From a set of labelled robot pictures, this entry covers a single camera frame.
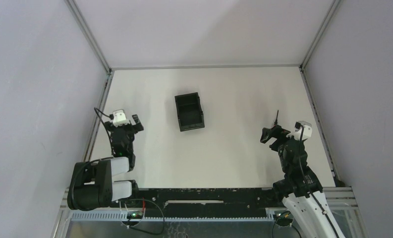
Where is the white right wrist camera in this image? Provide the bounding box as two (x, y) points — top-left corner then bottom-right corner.
(287, 120), (313, 141)

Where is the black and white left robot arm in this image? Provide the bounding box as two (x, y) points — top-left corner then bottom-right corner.
(67, 111), (144, 211)

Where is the red handled screwdriver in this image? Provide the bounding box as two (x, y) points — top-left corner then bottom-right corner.
(273, 110), (279, 126)

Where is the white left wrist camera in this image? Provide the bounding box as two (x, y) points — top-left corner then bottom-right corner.
(112, 109), (130, 127)

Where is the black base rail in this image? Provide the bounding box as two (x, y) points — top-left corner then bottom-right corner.
(132, 188), (283, 219)

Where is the black cable loop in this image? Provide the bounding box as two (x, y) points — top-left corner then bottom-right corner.
(119, 198), (166, 237)

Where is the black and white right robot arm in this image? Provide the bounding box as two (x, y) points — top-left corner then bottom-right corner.
(260, 121), (344, 238)

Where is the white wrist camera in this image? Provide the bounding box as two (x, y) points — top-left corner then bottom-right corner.
(287, 120), (313, 141)
(112, 109), (130, 127)

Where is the black plastic bin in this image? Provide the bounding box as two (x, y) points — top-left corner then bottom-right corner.
(174, 92), (205, 132)

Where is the left green circuit board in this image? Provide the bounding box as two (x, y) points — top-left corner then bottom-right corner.
(127, 212), (144, 220)

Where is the green circuit board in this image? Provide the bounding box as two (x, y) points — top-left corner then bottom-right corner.
(127, 212), (144, 220)
(275, 211), (293, 227)

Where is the right green circuit board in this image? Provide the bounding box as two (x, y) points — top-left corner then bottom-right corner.
(275, 211), (293, 227)

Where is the white slotted cable duct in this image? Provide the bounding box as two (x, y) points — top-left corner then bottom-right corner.
(70, 210), (276, 222)

